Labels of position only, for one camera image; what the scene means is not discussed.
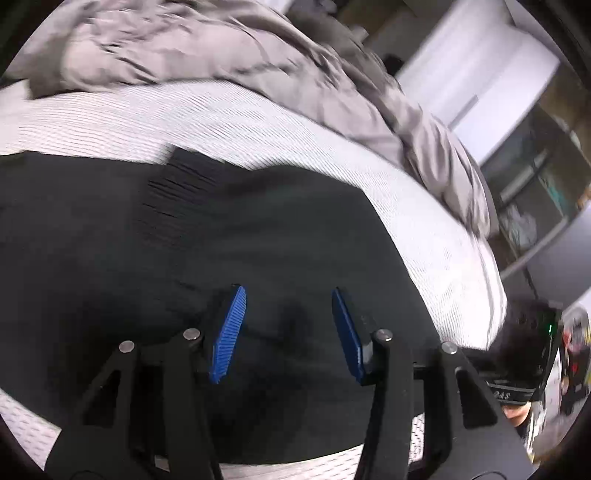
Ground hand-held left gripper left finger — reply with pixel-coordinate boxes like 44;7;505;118
44;285;247;480

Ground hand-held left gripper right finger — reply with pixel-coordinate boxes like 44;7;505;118
331;287;535;480

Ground black pants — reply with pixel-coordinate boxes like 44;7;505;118
0;147;445;466

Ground person's right hand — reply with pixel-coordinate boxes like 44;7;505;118
504;403;532;429

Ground colourful clutter pile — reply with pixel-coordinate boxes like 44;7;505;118
558;308;591;418

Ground grey shelf unit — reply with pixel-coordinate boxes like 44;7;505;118
480;104;591;280

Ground white patterned mattress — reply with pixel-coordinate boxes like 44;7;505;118
0;78;509;480

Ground white wardrobe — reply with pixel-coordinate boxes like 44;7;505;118
394;0;563;168

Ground grey duvet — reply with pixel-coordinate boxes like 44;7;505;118
4;0;500;240

